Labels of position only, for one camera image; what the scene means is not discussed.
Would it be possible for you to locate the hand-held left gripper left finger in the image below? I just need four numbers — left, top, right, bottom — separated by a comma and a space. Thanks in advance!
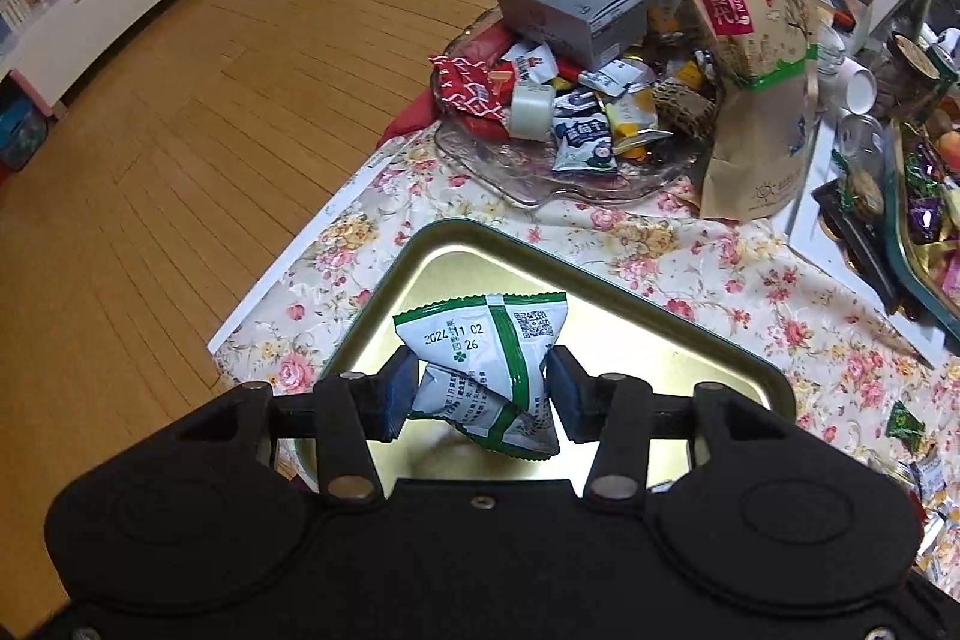
176, 347, 421, 504

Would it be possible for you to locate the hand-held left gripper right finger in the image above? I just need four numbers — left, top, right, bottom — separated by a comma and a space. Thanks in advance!
546, 346, 788, 513

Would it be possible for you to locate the green white snack packet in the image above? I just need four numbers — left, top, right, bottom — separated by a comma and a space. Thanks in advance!
393, 291, 571, 461

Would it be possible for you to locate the small teal rimmed tin tray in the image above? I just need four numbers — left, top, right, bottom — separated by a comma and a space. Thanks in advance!
277, 218, 797, 492

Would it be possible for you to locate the green foil candy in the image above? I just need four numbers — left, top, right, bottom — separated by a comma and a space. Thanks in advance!
887, 401, 925, 440

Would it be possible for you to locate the floral tablecloth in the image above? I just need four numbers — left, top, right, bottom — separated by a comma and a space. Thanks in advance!
212, 115, 960, 611

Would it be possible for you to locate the clear glass dish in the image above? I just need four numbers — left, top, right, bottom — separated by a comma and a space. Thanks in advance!
431, 6, 725, 208

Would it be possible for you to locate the red cloth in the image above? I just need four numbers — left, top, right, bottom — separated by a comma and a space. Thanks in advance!
377, 85, 445, 150

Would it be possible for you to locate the pile of mixed snack packets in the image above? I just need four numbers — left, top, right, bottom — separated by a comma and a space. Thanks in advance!
495, 40, 721, 172

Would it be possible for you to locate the clear tape roll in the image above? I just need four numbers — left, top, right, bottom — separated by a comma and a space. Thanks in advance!
510, 83, 557, 142

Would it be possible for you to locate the red white patterned packet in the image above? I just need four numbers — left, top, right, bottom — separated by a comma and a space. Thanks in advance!
429, 53, 505, 120

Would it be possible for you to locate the brown paper snack bag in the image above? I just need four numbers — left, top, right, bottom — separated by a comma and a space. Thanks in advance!
679, 0, 820, 221

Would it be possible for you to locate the heap of loose candy wrappers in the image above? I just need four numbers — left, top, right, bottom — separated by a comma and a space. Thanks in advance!
911, 452, 960, 581

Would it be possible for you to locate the small glass jar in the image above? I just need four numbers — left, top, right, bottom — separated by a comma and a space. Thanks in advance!
836, 113, 887, 176

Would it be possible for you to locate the grey cardboard box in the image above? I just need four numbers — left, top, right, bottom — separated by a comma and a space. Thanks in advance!
492, 0, 647, 73

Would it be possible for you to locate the large teal rimmed tray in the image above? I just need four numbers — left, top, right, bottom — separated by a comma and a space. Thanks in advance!
885, 115, 960, 341

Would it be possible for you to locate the white paper cup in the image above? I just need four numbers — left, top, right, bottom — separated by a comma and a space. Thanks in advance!
836, 56, 878, 112

